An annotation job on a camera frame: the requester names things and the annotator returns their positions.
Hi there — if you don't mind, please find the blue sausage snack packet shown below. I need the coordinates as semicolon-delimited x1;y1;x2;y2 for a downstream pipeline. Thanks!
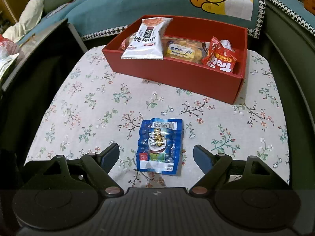
136;118;183;175

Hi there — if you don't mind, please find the black side table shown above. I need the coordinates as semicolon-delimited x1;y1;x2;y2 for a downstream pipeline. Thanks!
1;19;87;167

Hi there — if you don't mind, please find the dark green sofa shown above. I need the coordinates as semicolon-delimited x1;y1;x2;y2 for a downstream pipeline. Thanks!
31;0;315;234

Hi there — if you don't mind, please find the red cardboard box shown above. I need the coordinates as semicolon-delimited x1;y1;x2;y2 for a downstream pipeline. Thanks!
103;16;248;104

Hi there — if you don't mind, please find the red snack packet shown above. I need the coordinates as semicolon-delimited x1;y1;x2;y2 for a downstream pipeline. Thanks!
201;36;238;74

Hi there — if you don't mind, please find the yellow cake packet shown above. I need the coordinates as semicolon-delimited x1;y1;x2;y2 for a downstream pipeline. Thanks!
162;37;207;63

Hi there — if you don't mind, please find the white cloth on sofa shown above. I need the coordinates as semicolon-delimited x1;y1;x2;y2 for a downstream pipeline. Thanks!
2;0;44;43

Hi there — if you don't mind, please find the white bread snack packet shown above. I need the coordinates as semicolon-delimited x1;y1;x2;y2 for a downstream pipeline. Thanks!
121;17;173;60

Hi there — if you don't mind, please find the floral tablecloth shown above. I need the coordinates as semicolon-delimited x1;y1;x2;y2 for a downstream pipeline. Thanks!
27;47;289;189

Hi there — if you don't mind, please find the teal lion sofa cover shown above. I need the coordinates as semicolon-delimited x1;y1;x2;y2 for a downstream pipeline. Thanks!
19;0;314;43

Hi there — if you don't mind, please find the round bun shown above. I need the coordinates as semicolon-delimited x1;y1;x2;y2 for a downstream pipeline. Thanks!
119;33;136;51

